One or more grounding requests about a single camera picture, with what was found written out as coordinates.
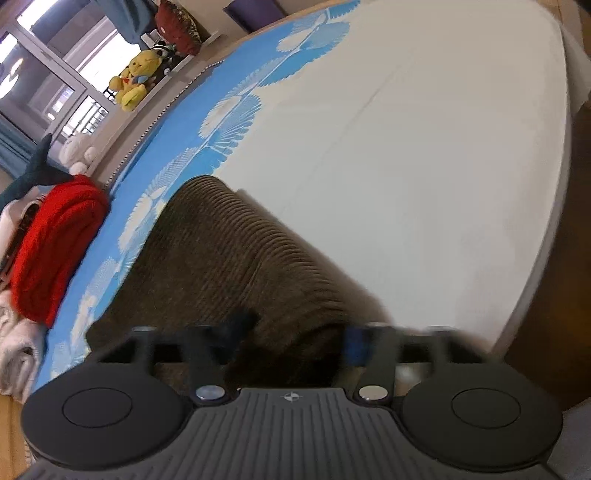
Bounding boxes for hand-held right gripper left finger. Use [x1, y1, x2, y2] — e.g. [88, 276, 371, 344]
[92, 311, 258, 404]

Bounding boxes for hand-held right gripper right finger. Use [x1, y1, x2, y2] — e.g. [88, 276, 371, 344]
[344, 322, 485, 404]

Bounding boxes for dark brown corduroy pants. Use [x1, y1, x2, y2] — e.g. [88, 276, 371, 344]
[85, 175, 490, 393]

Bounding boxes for red folded blanket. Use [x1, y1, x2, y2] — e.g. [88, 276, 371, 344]
[10, 174, 112, 329]

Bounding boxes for blue and white bed sheet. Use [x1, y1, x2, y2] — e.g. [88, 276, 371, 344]
[34, 0, 572, 393]

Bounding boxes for white folded fleece blanket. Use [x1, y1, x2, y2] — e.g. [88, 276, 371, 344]
[0, 288, 38, 356]
[0, 337, 49, 398]

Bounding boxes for white plush toy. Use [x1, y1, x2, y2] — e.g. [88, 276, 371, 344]
[59, 131, 99, 177]

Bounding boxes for pink and white cloth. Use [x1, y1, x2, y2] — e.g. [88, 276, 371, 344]
[0, 198, 47, 236]

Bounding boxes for blue shark plush toy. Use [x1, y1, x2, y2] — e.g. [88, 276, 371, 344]
[0, 133, 75, 210]

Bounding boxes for yellow plush toy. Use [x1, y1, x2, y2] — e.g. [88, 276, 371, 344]
[108, 49, 161, 113]

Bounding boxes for striped plush toy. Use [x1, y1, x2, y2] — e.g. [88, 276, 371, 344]
[148, 42, 181, 77]

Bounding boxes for blue curtain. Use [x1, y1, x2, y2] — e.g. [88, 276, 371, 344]
[98, 0, 155, 48]
[0, 115, 31, 188]

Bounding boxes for red cushion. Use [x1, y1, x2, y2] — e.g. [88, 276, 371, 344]
[154, 0, 205, 57]

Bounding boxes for window with railing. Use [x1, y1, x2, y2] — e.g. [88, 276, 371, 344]
[0, 0, 153, 153]

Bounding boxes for purple yoga mat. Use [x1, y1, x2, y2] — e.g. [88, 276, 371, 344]
[223, 0, 280, 25]

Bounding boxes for wooden bed frame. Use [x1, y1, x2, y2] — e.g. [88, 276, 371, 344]
[0, 392, 35, 480]

